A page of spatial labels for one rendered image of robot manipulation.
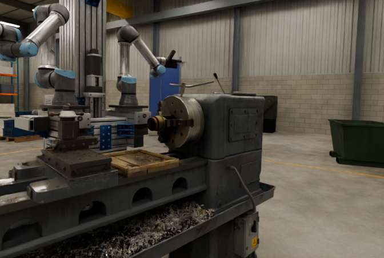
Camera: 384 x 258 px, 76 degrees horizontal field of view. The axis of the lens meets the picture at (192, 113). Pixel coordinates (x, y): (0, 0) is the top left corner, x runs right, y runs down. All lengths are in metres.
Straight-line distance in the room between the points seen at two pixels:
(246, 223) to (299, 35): 10.43
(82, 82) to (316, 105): 10.13
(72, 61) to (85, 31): 0.25
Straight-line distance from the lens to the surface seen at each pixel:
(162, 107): 1.47
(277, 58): 11.72
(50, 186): 1.01
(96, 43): 2.09
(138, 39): 2.08
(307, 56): 11.51
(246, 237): 1.85
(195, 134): 1.41
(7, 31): 1.71
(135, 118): 1.86
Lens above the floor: 1.21
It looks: 3 degrees down
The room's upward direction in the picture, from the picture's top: 1 degrees clockwise
